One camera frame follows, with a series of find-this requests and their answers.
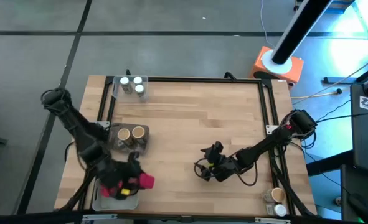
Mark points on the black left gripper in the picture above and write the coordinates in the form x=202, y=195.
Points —
x=118, y=177

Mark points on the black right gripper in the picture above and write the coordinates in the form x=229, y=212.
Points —
x=225, y=168

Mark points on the cups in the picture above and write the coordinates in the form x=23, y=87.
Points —
x=278, y=195

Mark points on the white-lid spice jar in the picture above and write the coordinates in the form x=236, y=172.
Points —
x=139, y=88
x=279, y=210
x=124, y=81
x=137, y=80

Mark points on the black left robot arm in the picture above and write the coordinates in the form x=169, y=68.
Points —
x=78, y=127

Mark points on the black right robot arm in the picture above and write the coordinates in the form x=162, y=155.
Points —
x=264, y=144

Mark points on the grey plastic bin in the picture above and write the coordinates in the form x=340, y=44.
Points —
x=115, y=203

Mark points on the smoky brown plastic bin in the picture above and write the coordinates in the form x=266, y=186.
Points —
x=141, y=149

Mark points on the clear plastic bin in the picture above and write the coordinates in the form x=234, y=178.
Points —
x=118, y=93

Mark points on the black crossbeam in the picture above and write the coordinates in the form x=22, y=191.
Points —
x=31, y=219

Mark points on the white round disc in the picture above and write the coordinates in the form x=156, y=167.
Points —
x=275, y=69

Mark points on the orange box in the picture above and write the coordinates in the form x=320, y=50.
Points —
x=295, y=70

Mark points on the beige rod with black knob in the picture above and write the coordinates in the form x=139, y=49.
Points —
x=338, y=91

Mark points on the black stand foot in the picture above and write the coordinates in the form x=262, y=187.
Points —
x=336, y=80

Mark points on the black rounded device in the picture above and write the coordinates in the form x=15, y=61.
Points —
x=361, y=203

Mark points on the black desk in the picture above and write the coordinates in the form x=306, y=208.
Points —
x=367, y=140

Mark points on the black pole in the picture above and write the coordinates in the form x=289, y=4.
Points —
x=299, y=28

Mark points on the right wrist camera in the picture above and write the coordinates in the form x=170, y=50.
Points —
x=217, y=147

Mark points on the silver beam bracket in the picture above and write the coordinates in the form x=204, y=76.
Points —
x=99, y=217
x=274, y=221

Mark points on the black aluminium table frame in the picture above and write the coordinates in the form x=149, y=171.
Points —
x=186, y=79

